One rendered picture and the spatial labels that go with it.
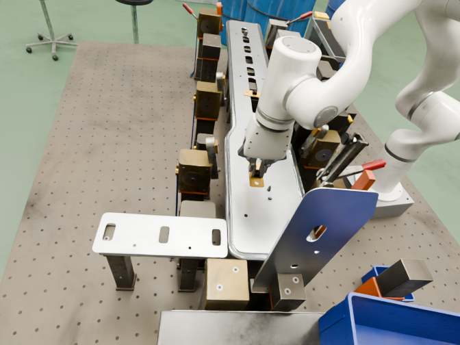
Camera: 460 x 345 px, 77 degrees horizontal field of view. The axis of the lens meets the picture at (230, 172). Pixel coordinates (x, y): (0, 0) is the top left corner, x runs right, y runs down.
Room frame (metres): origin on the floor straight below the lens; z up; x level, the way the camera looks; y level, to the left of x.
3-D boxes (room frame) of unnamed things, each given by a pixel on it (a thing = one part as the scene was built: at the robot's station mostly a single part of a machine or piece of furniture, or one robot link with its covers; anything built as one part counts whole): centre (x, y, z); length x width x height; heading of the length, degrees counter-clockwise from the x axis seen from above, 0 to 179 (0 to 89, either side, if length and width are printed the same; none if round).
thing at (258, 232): (0.99, -0.01, 1.00); 1.38 x 0.22 x 0.02; 12
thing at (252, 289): (0.26, -0.16, 0.85); 0.12 x 0.03 x 0.30; 102
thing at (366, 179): (0.45, -0.29, 0.95); 0.03 x 0.01 x 0.50; 12
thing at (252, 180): (0.51, -0.07, 1.06); 0.08 x 0.04 x 0.01; 12
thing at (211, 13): (1.51, 0.29, 0.88); 0.14 x 0.09 x 0.36; 102
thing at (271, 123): (0.51, -0.07, 1.25); 0.09 x 0.08 x 0.03; 102
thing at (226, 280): (0.23, -0.04, 0.88); 0.08 x 0.08 x 0.36; 12
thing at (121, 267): (0.29, 0.23, 0.84); 0.05 x 0.05 x 0.29; 12
